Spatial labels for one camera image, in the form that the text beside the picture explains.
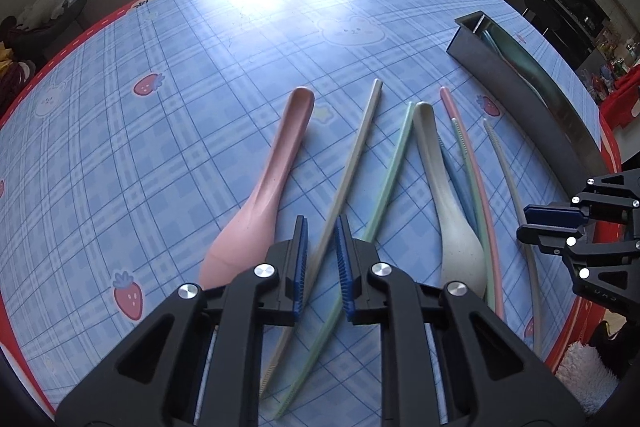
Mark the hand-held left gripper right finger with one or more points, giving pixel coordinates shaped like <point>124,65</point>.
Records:
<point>345,267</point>

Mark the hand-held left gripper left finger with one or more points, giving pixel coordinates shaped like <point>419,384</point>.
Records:
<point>301,267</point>

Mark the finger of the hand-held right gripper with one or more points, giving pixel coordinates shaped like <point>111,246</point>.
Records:
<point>550,214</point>
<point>545,238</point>

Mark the pink chopstick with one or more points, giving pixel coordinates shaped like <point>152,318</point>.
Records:
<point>491,222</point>

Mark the grey chopstick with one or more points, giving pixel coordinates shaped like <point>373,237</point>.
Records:
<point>507,174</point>
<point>350,167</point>

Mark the green chopstick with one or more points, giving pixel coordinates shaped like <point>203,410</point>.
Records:
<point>478,212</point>
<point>390,172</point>

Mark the pink spoon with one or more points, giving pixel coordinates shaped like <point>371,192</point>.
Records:
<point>260,197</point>

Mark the beige spoon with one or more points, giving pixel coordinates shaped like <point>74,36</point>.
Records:
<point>460,252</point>

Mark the blue chopstick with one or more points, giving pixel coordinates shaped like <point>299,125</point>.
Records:
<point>457,187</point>

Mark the metal utensil box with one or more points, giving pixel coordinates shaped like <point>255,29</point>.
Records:
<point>500,72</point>

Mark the white fluffy cloth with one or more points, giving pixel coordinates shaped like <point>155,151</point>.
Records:
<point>585,377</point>

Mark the blue plaid table mat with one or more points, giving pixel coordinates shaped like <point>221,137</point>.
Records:
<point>200,157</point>

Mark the black oven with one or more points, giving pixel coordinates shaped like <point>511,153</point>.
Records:
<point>575,17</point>

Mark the black chair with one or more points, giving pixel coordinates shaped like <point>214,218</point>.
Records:
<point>535,7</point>

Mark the dark clothes pile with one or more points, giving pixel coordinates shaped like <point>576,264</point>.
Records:
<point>17,72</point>

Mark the yellow printed bag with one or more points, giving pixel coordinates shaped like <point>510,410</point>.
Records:
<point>4,62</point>

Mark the white plastic bag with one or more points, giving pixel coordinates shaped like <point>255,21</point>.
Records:
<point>50,2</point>

